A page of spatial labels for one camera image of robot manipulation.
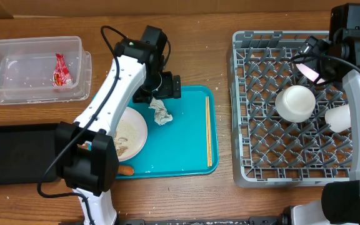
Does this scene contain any peanut shells and rice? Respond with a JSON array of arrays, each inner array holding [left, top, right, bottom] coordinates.
[[114, 132, 128, 156]]

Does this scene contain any pink bowl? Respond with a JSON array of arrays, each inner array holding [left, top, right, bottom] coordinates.
[[296, 64, 325, 84]]

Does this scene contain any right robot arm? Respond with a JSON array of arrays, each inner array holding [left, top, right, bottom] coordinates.
[[282, 3, 360, 224]]

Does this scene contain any teal serving tray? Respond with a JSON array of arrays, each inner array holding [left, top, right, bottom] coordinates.
[[120, 86, 219, 179]]

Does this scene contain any white saucer bowl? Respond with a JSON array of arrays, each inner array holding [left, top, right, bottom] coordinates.
[[275, 85, 316, 123]]

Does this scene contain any grey dishwasher rack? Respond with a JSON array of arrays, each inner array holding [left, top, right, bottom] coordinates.
[[227, 31, 353, 188]]

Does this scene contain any white tissue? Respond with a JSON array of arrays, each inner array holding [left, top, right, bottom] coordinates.
[[149, 98, 173, 126]]

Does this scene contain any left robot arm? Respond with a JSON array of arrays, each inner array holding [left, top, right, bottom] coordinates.
[[50, 26, 181, 224]]

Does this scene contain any right wooden chopstick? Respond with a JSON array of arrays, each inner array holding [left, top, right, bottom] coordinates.
[[208, 100, 212, 167]]

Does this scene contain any red snack wrapper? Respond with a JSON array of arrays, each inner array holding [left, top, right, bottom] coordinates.
[[52, 53, 73, 86]]

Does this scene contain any black tray bin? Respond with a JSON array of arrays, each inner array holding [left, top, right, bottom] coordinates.
[[0, 123, 58, 185]]

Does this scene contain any wooden chopstick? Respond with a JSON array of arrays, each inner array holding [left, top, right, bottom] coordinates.
[[208, 100, 212, 167], [205, 96, 210, 167]]

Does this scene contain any cardboard back panel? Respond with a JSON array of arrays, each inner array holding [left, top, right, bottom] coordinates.
[[0, 0, 360, 19]]

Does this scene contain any orange carrot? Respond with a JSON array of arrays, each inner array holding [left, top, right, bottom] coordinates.
[[117, 165, 134, 176]]

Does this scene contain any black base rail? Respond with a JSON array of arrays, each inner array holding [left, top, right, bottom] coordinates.
[[116, 216, 283, 225]]

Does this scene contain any white cup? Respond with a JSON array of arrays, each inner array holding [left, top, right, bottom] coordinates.
[[324, 104, 351, 133]]

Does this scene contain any clear plastic bin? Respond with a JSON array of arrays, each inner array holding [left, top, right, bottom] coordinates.
[[0, 36, 92, 105]]

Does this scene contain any left wooden chopstick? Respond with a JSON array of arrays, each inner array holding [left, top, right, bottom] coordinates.
[[205, 96, 210, 167]]

